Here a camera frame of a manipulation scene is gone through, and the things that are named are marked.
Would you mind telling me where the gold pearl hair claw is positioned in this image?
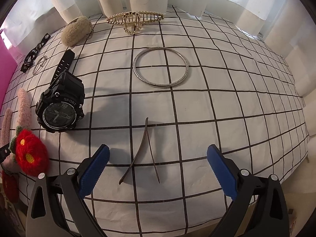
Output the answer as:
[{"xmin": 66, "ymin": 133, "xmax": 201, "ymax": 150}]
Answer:
[{"xmin": 106, "ymin": 11, "xmax": 165, "ymax": 35}]

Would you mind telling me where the black sport watch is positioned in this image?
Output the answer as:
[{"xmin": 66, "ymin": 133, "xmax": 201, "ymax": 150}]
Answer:
[{"xmin": 35, "ymin": 50, "xmax": 85, "ymax": 133}]

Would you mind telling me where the white curtain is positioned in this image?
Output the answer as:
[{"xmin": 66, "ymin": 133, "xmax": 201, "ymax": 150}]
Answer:
[{"xmin": 1, "ymin": 0, "xmax": 315, "ymax": 96}]

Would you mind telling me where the brown hair pin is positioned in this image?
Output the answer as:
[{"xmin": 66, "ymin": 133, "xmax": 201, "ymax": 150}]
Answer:
[{"xmin": 118, "ymin": 117, "xmax": 161, "ymax": 185}]

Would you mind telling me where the large silver bangle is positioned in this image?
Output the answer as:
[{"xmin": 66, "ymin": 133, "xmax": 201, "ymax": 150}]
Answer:
[{"xmin": 132, "ymin": 46, "xmax": 190, "ymax": 89}]

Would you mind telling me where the black hair tie strap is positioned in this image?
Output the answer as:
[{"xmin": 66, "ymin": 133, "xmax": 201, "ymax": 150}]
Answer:
[{"xmin": 20, "ymin": 33, "xmax": 52, "ymax": 74}]

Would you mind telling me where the white black grid cloth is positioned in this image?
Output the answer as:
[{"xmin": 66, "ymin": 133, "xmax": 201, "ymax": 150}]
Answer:
[{"xmin": 31, "ymin": 7, "xmax": 308, "ymax": 236}]

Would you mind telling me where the pink plastic tub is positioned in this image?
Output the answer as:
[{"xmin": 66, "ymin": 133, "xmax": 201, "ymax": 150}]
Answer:
[{"xmin": 0, "ymin": 29, "xmax": 19, "ymax": 107}]

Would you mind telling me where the beige fluffy pouch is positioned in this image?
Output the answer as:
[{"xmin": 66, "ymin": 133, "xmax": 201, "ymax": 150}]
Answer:
[{"xmin": 60, "ymin": 16, "xmax": 94, "ymax": 47}]

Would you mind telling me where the small silver bangle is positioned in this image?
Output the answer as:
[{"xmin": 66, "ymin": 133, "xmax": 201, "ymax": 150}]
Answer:
[{"xmin": 32, "ymin": 55, "xmax": 48, "ymax": 75}]

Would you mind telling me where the pink strawberry headband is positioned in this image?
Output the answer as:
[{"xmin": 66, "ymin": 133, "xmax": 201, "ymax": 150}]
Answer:
[{"xmin": 1, "ymin": 88, "xmax": 50, "ymax": 203}]

